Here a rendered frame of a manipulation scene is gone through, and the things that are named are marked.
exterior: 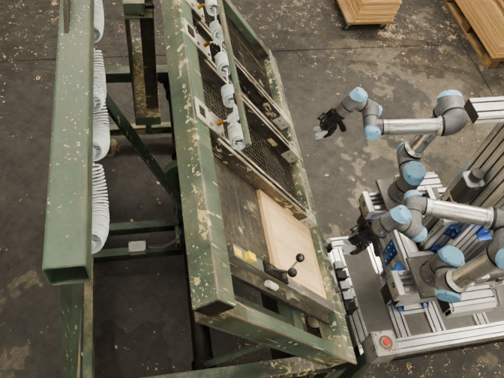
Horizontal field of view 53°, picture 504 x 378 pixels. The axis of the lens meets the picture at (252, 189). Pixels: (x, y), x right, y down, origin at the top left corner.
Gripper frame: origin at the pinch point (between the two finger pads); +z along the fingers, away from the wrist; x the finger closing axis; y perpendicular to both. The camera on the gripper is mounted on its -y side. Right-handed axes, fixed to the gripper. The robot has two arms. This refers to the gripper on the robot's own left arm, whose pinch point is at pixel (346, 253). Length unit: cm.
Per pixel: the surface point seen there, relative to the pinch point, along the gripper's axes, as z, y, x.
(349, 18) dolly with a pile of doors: 45, 23, -359
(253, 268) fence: 8.5, 34.7, 33.9
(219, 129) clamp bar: -7, 78, 2
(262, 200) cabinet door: 19.1, 38.5, -13.8
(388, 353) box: 25, -55, 7
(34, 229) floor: 203, 117, -48
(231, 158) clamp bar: 5, 65, -5
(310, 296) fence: 26.9, -5.8, 7.5
